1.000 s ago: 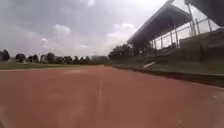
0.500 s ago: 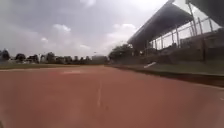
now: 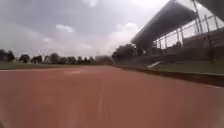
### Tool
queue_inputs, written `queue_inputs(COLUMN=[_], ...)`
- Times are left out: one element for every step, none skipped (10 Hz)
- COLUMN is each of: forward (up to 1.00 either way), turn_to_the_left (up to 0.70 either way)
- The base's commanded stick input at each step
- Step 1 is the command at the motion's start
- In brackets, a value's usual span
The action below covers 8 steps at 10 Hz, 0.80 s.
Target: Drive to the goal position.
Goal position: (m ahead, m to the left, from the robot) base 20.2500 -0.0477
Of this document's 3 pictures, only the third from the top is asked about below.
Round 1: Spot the dark low kerb wall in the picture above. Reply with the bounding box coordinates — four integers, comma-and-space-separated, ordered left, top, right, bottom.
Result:
114, 64, 224, 88

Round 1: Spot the dark tree clump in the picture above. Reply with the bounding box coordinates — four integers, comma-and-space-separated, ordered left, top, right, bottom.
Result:
111, 43, 137, 64

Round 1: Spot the green grass field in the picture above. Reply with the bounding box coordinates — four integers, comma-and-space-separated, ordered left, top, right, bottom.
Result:
0, 61, 98, 71

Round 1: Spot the grass strip beside track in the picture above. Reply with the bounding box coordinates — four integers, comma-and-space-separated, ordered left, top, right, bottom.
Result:
116, 59, 224, 76

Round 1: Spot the roofed grandstand building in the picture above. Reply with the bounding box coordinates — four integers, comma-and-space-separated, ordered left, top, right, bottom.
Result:
130, 0, 224, 64

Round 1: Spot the red running track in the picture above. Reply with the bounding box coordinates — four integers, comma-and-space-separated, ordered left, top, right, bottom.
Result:
0, 65, 224, 128

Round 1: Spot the row of trees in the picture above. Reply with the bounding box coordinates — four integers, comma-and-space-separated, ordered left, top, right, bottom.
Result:
0, 49, 114, 66

